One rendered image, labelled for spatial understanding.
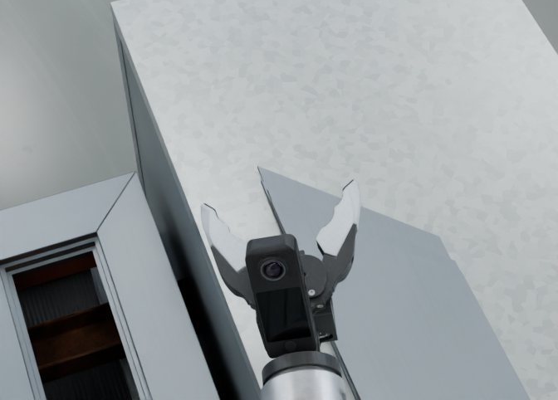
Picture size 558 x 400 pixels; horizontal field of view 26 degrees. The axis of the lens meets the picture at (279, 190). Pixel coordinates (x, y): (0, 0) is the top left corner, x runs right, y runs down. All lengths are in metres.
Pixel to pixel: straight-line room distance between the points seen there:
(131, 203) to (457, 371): 0.64
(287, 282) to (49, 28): 2.34
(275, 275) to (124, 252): 0.83
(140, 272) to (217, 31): 0.38
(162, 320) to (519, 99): 0.61
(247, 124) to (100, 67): 1.51
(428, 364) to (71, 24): 2.03
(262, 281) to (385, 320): 0.51
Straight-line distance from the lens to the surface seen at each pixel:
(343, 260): 1.12
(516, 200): 1.69
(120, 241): 1.87
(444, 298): 1.56
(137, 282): 1.83
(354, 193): 1.16
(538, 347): 1.58
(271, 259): 1.03
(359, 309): 1.54
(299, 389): 1.05
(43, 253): 1.89
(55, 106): 3.15
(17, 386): 1.77
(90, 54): 3.25
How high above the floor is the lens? 2.42
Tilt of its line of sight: 55 degrees down
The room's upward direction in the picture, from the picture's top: straight up
